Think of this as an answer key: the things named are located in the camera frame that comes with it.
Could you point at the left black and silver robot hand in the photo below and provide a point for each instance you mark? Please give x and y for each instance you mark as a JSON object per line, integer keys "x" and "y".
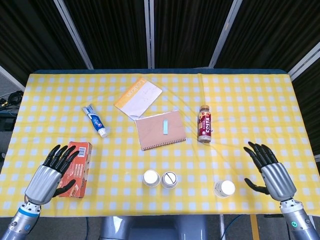
{"x": 42, "y": 182}

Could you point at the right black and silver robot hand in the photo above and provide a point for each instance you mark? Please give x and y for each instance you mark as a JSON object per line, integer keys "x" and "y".
{"x": 278, "y": 180}

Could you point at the plain white paper cup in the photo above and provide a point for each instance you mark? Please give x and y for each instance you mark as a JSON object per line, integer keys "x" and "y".
{"x": 151, "y": 178}
{"x": 226, "y": 187}

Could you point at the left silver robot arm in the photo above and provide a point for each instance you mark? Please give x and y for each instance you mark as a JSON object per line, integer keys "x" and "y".
{"x": 17, "y": 222}

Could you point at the paper cup with black line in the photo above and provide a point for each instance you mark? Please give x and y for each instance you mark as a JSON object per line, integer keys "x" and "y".
{"x": 170, "y": 184}

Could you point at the orange cardboard box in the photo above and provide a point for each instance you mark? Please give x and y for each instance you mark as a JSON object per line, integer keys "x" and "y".
{"x": 80, "y": 170}

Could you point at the metal table leg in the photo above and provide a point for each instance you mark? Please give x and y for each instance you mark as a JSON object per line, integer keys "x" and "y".
{"x": 221, "y": 227}

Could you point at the blue white toothpaste tube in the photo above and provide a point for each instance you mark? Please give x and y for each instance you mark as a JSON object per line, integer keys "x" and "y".
{"x": 96, "y": 122}

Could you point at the yellow white checkered tablecloth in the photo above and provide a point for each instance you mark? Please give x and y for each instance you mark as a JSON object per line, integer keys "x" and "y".
{"x": 237, "y": 100}

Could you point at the red Costa coffee bottle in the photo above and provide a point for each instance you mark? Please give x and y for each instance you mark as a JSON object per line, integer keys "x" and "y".
{"x": 205, "y": 125}

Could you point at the grey robot torso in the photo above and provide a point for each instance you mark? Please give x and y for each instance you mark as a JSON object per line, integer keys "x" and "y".
{"x": 150, "y": 230}

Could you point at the brown spiral notebook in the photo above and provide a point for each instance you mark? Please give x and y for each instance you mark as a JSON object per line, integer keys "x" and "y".
{"x": 152, "y": 130}

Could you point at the light blue sticky strip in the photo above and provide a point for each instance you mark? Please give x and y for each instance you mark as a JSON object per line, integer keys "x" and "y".
{"x": 165, "y": 127}

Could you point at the white notepad with orange header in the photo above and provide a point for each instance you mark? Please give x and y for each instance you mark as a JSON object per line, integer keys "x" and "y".
{"x": 140, "y": 98}

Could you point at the white partition post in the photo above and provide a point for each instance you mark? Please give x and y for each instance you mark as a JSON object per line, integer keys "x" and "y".
{"x": 11, "y": 77}
{"x": 75, "y": 37}
{"x": 223, "y": 35}
{"x": 149, "y": 35}
{"x": 303, "y": 61}

